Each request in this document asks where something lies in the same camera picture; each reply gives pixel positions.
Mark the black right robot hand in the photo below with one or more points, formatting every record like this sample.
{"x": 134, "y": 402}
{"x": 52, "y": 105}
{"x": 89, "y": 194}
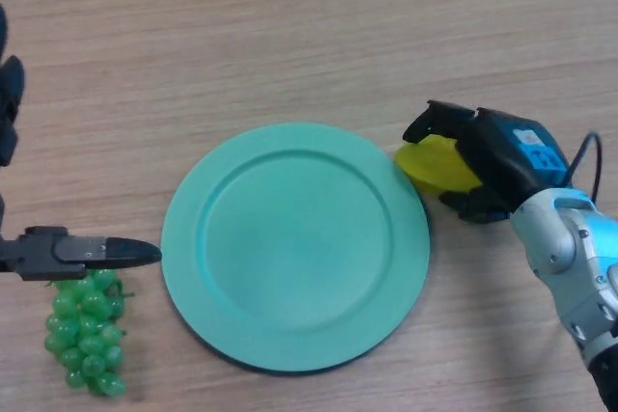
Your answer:
{"x": 507, "y": 161}

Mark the yellow starfruit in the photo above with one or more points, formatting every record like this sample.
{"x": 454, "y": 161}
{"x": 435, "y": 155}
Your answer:
{"x": 434, "y": 166}

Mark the green round plate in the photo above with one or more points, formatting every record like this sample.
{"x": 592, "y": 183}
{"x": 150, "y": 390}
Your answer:
{"x": 294, "y": 257}

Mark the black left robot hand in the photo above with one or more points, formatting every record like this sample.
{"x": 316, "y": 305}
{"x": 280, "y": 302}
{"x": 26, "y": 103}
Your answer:
{"x": 48, "y": 253}

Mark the green grape bunch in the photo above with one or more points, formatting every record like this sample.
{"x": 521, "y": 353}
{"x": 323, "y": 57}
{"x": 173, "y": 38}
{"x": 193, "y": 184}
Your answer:
{"x": 87, "y": 330}

